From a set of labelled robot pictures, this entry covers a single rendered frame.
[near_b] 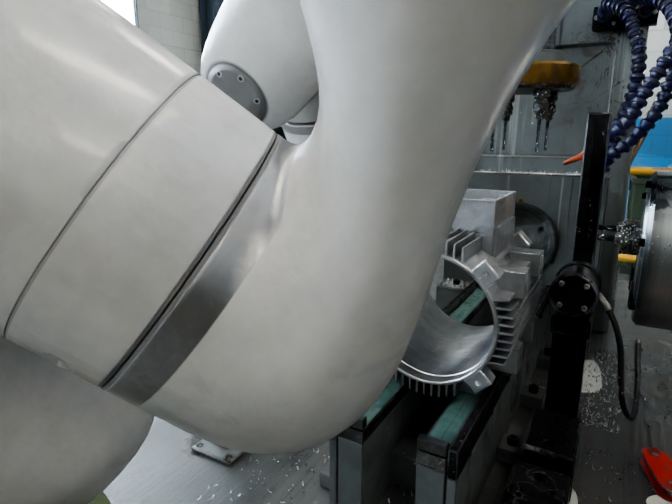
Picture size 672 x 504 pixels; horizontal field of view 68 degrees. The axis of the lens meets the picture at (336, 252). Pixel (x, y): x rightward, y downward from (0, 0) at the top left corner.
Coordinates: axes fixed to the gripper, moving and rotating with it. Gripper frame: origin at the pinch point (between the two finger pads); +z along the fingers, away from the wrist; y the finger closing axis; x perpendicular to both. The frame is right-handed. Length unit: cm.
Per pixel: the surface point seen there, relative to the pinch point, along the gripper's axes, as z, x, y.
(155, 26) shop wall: 92, 463, -542
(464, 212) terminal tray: 2.1, 11.5, 7.4
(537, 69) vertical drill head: 0.4, 47.1, 9.4
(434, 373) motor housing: 15.3, -3.1, 6.7
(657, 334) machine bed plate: 62, 49, 33
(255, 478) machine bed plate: 21.9, -20.0, -12.0
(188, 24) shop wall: 111, 521, -542
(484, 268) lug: 2.0, 2.4, 12.1
